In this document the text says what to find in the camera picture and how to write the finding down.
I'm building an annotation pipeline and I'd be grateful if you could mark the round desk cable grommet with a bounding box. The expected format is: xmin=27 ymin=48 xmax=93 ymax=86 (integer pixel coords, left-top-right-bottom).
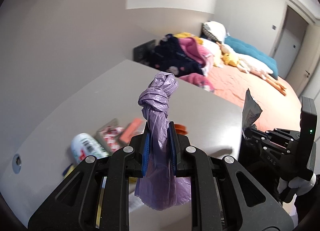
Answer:
xmin=12 ymin=154 xmax=22 ymax=174

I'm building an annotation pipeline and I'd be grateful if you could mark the orange bottle cap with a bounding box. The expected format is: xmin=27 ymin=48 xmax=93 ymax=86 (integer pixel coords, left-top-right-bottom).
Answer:
xmin=174 ymin=124 xmax=188 ymax=135

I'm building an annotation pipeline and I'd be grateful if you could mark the white gloved right hand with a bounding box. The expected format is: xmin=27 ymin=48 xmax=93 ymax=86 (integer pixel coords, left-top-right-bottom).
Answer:
xmin=277 ymin=174 xmax=316 ymax=196

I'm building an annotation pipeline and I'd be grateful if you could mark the white green plastic bottle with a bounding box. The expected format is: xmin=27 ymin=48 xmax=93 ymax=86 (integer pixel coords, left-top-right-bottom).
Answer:
xmin=71 ymin=133 xmax=109 ymax=164

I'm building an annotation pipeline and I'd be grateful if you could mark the grey torn wrapper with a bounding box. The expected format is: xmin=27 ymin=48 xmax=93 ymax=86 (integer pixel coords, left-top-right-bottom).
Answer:
xmin=242 ymin=89 xmax=263 ymax=130

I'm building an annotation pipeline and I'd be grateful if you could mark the white checkered pillow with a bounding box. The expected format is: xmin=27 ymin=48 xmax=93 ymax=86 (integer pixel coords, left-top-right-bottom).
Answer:
xmin=202 ymin=21 xmax=227 ymax=43

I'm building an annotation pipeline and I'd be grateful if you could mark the teal long cushion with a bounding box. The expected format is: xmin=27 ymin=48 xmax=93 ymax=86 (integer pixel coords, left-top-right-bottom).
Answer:
xmin=224 ymin=35 xmax=278 ymax=80

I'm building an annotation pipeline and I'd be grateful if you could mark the white goose plush toy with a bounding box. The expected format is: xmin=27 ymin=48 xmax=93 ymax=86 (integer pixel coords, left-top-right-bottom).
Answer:
xmin=216 ymin=42 xmax=286 ymax=96

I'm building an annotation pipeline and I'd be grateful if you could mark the orange bed sheet mattress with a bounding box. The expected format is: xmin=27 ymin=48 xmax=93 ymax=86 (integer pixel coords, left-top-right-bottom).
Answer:
xmin=207 ymin=65 xmax=302 ymax=132

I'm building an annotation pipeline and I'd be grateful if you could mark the grey foam corner guard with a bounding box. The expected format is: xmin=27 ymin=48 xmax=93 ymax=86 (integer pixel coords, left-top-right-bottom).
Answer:
xmin=95 ymin=119 xmax=124 ymax=154

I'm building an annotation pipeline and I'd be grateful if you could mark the purple knotted plastic bag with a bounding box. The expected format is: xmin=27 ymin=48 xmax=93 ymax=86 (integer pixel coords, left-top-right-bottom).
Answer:
xmin=135 ymin=71 xmax=191 ymax=210

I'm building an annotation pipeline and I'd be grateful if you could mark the yellow plush toy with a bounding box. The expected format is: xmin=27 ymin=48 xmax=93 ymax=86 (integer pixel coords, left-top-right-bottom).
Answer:
xmin=221 ymin=53 xmax=240 ymax=67

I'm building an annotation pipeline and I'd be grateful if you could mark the navy patterned blanket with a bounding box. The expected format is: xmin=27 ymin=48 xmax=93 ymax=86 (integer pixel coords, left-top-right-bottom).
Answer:
xmin=146 ymin=34 xmax=203 ymax=77

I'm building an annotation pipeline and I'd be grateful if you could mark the pink rectangular box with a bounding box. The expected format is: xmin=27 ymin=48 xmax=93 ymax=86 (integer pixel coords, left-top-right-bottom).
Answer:
xmin=118 ymin=118 xmax=145 ymax=145

